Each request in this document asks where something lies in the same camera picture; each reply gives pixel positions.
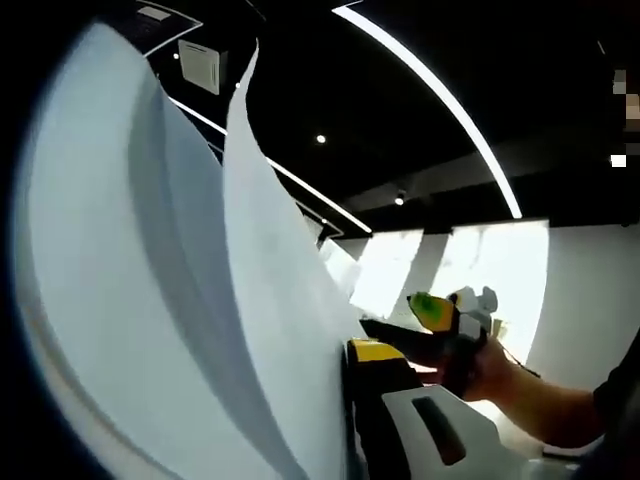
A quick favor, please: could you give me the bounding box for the long ceiling light strip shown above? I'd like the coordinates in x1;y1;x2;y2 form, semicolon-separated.
331;5;524;219

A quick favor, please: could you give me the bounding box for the ceiling air conditioner unit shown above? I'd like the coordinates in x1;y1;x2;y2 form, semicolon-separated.
177;39;230;97

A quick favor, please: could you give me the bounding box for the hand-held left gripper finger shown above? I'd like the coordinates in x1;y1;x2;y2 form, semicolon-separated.
344;337;527;480

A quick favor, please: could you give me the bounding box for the curved ceiling light strip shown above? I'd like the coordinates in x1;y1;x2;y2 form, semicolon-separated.
168;97;374;234

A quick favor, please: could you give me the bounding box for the person's right hand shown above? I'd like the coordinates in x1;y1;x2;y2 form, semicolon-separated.
416;343;522;403

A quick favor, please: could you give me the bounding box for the white table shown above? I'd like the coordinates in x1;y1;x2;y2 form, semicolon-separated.
409;364;581;466

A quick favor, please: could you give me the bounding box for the white printing paper sheet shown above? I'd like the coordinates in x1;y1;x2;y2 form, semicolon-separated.
13;19;236;480
221;38;369;480

